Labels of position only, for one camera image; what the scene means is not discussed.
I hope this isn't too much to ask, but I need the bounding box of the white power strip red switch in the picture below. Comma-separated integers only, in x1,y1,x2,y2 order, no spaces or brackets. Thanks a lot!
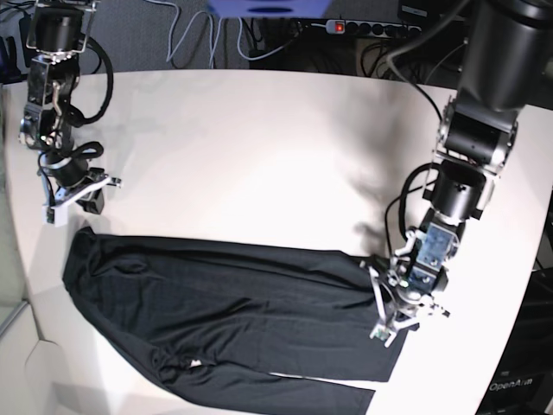
322,19,422,39

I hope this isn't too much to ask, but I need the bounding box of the grey cable bundle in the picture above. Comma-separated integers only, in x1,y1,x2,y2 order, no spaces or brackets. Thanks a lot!
166,3,303,69

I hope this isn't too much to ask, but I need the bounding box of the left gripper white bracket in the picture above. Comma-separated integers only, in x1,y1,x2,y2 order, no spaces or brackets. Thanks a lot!
360,257,450,348

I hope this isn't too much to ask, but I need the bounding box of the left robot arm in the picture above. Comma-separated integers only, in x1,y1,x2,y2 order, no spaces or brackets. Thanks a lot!
365,1,552,347

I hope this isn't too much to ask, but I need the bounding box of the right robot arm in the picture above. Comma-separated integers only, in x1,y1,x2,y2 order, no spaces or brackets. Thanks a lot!
19,1,121,227

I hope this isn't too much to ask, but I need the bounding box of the black OpenArm base unit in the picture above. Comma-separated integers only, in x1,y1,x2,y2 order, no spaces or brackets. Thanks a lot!
477,268,552,414

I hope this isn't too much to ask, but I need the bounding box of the blue box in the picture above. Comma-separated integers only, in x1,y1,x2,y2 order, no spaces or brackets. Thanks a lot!
208,0,331,18

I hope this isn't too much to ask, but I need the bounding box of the black long-sleeve T-shirt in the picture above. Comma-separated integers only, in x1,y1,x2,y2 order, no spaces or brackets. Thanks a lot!
63,227,405,414

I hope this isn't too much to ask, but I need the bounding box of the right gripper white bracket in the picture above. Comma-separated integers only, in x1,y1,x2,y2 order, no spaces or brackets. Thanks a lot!
41,168,123,226

